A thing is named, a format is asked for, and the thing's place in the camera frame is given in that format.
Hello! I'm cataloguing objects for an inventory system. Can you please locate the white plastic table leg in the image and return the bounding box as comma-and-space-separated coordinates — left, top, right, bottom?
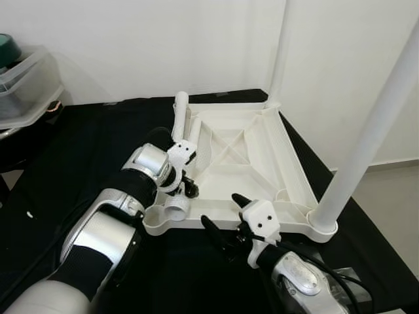
172, 92, 191, 142
162, 121, 201, 222
268, 0, 293, 111
308, 20, 419, 233

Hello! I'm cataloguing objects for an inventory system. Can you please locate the white plastic table top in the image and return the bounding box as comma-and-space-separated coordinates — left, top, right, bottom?
143, 101, 339, 244

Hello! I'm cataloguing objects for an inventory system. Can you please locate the grey tape patch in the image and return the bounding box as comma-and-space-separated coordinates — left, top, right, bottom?
215, 92, 253, 101

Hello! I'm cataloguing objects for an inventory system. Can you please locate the black tablecloth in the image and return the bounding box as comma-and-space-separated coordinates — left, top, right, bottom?
0, 88, 419, 314

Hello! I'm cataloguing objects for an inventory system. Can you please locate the clear plastic bag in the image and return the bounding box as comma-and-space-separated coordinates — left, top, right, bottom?
324, 265, 367, 292

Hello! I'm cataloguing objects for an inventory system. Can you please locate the green lidded clear box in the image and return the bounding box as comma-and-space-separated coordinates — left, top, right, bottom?
0, 33, 65, 128

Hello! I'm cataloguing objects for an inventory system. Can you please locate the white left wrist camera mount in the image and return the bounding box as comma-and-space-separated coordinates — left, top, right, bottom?
165, 139, 197, 194

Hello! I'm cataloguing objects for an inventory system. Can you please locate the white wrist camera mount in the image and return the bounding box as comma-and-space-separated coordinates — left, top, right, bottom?
241, 200, 282, 266
165, 139, 197, 194

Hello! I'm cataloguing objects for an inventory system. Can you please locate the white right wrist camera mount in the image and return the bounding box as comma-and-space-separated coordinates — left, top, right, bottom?
241, 200, 282, 266

